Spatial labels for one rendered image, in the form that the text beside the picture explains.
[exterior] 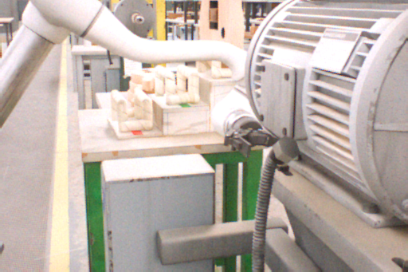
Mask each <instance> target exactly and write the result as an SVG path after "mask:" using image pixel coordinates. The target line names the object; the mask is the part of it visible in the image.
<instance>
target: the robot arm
mask: <svg viewBox="0 0 408 272"><path fill-rule="evenodd" d="M22 23H24V24H22V27H21V29H20V30H19V31H18V33H17V34H16V36H15V37H14V39H13V41H12V42H11V43H10V45H9V47H8V48H7V50H6V52H5V53H4V54H3V56H2V58H1V59H0V129H1V128H2V127H3V125H4V123H5V122H6V120H7V118H8V117H9V116H10V114H11V113H12V112H13V109H14V107H15V106H16V105H17V103H18V102H19V101H20V98H21V97H22V95H23V93H24V92H25V91H26V90H27V87H28V86H29V84H30V82H31V81H32V80H33V77H34V76H35V75H36V73H37V71H38V70H39V69H40V68H41V65H42V64H43V62H45V59H46V58H47V57H48V55H49V53H50V52H51V50H52V48H53V47H54V46H55V44H57V45H59V44H61V43H62V42H63V41H65V39H66V38H67V37H68V36H69V34H70V33H72V32H73V34H76V35H78V36H79V37H82V38H83V39H84V40H87V41H90V42H92V43H93V44H97V45H99V46H100V47H102V48H103V47H104V48H105V49H107V50H108V51H112V52H113V53H114V54H118V55H119V56H121V57H123V58H127V59H129V60H131V61H137V62H142V63H148V64H162V63H174V62H184V61H220V62H222V63H223V64H225V65H227V66H228V67H229V68H230V70H231V73H232V79H233V80H234V82H235V83H236V85H235V86H234V88H233V90H231V91H230V94H228V95H227V97H226V98H223V100H222V101H220V102H218V103H217V104H216V105H215V106H214V108H213V110H212V113H211V121H212V124H213V126H214V128H215V129H216V131H217V132H218V133H219V134H220V135H221V136H223V138H224V142H223V145H224V146H226V147H227V146H229V145H231V149H230V150H232V151H236V149H237V150H238V151H239V152H241V154H242V155H244V156H245V157H249V155H250V151H251V148H253V147H255V146H256V145H263V146H265V147H267V148H270V147H272V146H273V145H274V144H275V143H276V142H277V141H278V140H279V139H277V138H276V137H275V136H274V135H272V134H270V133H268V132H266V131H264V130H263V127H262V125H261V124H260V122H259V120H258V119H257V118H256V116H255V115H254V113H253V110H252V109H251V107H250V105H249V100H248V98H247V94H246V91H245V59H246V56H247V53H248V51H244V50H242V49H240V48H238V47H236V46H234V45H231V44H227V43H225V42H223V41H204V40H201V41H154V40H145V39H143V38H141V37H136V36H135V35H134V34H133V33H131V32H130V31H129V30H127V29H126V27H125V26H123V25H122V23H121V22H119V20H118V19H116V17H115V16H114V15H112V12H110V11H109V10H108V8H106V7H105V6H104V5H103V4H101V2H99V1H98V0H29V2H28V5H27V7H26V8H25V11H24V13H23V14H22ZM267 141H268V144H266V142H267Z"/></svg>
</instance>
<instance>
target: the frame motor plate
mask: <svg viewBox="0 0 408 272"><path fill-rule="evenodd" d="M275 171H276V172H274V174H275V175H274V176H273V177H274V178H273V185H272V187H273V188H271V190H272V191H271V192H270V193H271V194H272V195H274V196H275V197H276V198H277V199H278V200H279V201H280V202H281V203H282V204H283V205H284V206H285V207H287V208H288V210H290V211H291V213H293V214H294V215H295V217H297V218H298V219H299V220H300V221H301V222H302V223H303V224H304V225H305V226H306V227H308V229H309V230H310V231H312V233H313V234H315V235H316V237H317V238H319V239H320V240H321V241H322V242H323V243H324V244H325V245H326V246H327V247H329V248H330V249H331V250H332V251H333V252H334V253H335V254H336V255H337V256H338V257H339V258H341V259H342V261H344V262H345V263H346V265H348V266H349V268H351V269H352V270H353V271H354V272H408V225H398V226H393V227H384V228H378V229H374V228H373V227H371V226H370V225H368V224H367V223H365V222H364V221H363V220H362V219H360V218H359V217H358V216H357V215H355V214H354V213H353V212H350V210H348V209H347V208H346V207H345V206H344V205H341V204H340V203H339V202H337V201H336V200H335V199H333V198H332V197H331V196H330V195H328V194H327V193H326V192H325V191H323V190H321V189H320V188H318V187H317V186H316V185H315V184H313V183H312V182H311V181H309V180H308V179H307V178H306V177H303V176H302V175H301V174H300V173H299V172H298V171H296V170H295V169H293V168H292V167H290V166H289V165H288V164H284V165H277V169H276V170H275Z"/></svg>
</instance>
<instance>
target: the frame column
mask: <svg viewBox="0 0 408 272"><path fill-rule="evenodd" d="M284 209H285V212H286V214H287V216H288V221H289V223H290V224H291V228H292V232H293V234H294V238H295V243H296V244H297V245H298V246H299V247H300V248H301V250H302V251H303V252H304V253H305V254H306V255H307V256H308V257H309V258H311V259H312V261H313V262H314V263H315V264H316V265H317V266H318V267H319V268H320V269H321V270H322V271H323V272H354V271H353V270H352V269H351V268H349V266H348V265H346V263H345V262H344V261H342V259H341V258H339V257H338V256H337V255H336V254H335V253H334V252H333V251H332V250H331V249H330V248H329V247H327V246H326V245H325V244H324V243H323V242H322V241H321V240H320V239H319V238H317V237H316V235H315V234H313V233H312V231H310V230H309V229H308V227H306V226H305V225H304V224H303V223H302V222H301V221H300V220H299V219H298V218H297V217H295V215H294V214H293V213H291V211H290V210H288V208H287V207H285V206H284Z"/></svg>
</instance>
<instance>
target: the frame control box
mask: <svg viewBox="0 0 408 272"><path fill-rule="evenodd" d="M100 171H101V194H102V203H103V213H104V243H105V268H106V272H215V259H209V260H199V261H194V262H184V263H174V264H169V265H162V263H161V262H160V260H159V254H158V237H157V232H158V231H161V230H167V229H173V228H185V227H196V226H202V225H214V224H216V173H215V171H214V170H213V168H212V167H211V166H210V165H209V164H208V163H207V162H206V160H204V159H203V157H202V156H201V155H200V154H189V155H180V156H155V157H145V158H136V159H128V160H104V161H103V162H101V164H100Z"/></svg>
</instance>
